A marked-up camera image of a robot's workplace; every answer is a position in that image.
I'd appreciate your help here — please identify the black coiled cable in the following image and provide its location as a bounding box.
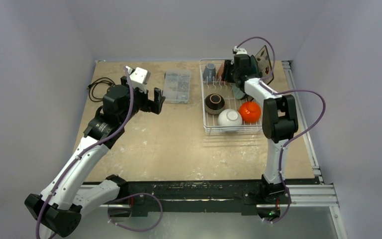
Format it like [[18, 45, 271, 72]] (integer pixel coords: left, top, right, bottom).
[[87, 77, 116, 103]]

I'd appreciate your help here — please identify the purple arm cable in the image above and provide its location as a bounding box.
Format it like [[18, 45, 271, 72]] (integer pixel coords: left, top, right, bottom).
[[236, 36, 327, 225], [35, 66, 164, 239]]

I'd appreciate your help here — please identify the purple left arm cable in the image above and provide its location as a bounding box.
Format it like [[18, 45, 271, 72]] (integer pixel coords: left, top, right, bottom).
[[35, 66, 164, 239]]

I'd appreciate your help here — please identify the light green round plate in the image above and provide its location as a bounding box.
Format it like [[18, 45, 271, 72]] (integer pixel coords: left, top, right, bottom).
[[232, 84, 247, 100]]

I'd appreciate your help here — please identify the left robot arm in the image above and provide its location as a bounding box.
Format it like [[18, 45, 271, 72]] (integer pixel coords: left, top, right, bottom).
[[24, 83, 165, 239]]

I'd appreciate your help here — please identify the orange bowl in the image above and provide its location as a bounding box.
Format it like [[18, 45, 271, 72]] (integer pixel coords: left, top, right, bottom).
[[238, 102, 262, 123]]

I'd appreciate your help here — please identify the black table edge rail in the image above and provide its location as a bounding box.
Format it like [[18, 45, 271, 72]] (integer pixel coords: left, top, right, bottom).
[[47, 179, 340, 219]]

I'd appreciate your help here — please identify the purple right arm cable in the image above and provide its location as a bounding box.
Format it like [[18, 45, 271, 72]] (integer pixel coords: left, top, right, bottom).
[[236, 36, 327, 225]]

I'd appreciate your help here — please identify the clear plastic screw box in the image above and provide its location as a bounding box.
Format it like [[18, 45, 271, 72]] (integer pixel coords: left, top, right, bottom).
[[163, 69, 191, 104]]

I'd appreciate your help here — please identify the square floral plate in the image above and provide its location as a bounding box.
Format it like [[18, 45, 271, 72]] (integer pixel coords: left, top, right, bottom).
[[255, 45, 274, 85]]

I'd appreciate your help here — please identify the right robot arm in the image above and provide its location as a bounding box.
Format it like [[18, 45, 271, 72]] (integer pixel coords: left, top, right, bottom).
[[224, 52, 298, 203]]

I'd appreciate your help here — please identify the brown rimmed beige bowl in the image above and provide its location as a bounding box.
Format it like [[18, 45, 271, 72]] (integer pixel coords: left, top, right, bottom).
[[204, 93, 225, 116]]

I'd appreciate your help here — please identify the white wire dish rack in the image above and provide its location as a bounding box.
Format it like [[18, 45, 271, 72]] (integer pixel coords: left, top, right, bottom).
[[199, 58, 262, 135]]

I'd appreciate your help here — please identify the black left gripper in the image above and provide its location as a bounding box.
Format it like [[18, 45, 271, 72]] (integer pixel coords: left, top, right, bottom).
[[119, 76, 164, 124]]

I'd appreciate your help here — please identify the pink flowered mug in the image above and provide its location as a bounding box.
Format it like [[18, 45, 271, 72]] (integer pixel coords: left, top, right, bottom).
[[216, 61, 227, 82]]

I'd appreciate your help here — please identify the grey printed mug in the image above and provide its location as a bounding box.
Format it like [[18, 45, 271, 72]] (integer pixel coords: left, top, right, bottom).
[[202, 63, 216, 83]]

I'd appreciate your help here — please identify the white bowl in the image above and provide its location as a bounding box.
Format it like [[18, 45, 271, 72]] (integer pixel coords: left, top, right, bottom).
[[217, 109, 243, 132]]

